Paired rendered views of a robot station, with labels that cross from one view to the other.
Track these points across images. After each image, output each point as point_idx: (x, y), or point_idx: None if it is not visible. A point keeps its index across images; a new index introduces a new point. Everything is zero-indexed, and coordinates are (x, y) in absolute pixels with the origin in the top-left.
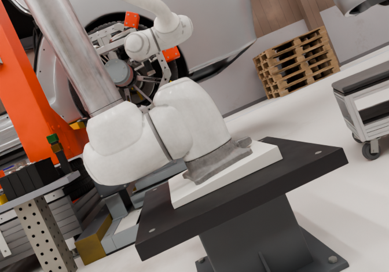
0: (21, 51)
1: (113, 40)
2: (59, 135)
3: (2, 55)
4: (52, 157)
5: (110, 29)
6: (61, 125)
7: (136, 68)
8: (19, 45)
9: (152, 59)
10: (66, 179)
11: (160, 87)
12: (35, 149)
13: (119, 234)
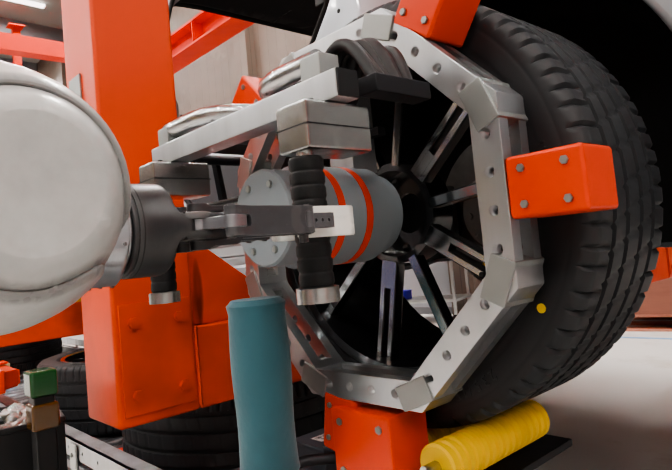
0: (147, 86)
1: (261, 96)
2: (156, 346)
3: (85, 97)
4: (108, 403)
5: (350, 33)
6: (220, 303)
7: (435, 199)
8: (154, 67)
9: (307, 241)
10: None
11: None
12: (93, 360)
13: None
